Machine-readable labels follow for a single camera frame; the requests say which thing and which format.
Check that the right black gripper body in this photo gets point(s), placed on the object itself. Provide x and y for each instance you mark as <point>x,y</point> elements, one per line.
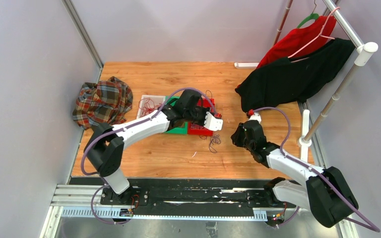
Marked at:
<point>241,140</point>

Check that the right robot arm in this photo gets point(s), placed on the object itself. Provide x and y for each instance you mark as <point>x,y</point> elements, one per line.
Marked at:
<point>325,192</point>

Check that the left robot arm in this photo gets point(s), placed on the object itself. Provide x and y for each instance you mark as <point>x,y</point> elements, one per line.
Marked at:
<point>108,142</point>

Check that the red plastic bin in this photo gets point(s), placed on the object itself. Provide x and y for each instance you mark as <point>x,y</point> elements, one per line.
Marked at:
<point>194,129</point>

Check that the black shirt on hanger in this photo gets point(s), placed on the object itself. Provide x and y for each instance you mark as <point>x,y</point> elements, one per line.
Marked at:
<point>296,79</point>

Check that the white plastic strip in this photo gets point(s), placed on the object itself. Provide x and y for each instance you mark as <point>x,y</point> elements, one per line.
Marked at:
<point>245,65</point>

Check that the green plastic bin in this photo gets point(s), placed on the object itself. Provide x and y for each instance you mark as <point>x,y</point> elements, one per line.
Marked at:
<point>183,129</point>

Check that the white plastic bin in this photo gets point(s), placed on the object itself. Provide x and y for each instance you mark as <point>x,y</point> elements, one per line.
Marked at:
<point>149,103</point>

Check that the red shirt on hanger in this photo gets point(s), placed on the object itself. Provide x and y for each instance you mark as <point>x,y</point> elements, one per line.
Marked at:
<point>298,38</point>

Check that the pink hanger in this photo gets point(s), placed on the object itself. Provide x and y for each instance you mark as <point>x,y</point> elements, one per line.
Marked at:
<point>319,34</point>

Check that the green hanger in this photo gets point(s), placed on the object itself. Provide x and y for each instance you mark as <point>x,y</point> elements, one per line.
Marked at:
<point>313,16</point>

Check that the plaid flannel shirt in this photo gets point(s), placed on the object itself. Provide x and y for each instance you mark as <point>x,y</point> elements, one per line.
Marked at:
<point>106,101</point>

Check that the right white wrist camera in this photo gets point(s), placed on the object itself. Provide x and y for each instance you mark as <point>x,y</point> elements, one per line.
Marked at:
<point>253,115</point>

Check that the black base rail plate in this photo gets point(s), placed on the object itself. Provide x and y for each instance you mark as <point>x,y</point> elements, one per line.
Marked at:
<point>194,197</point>

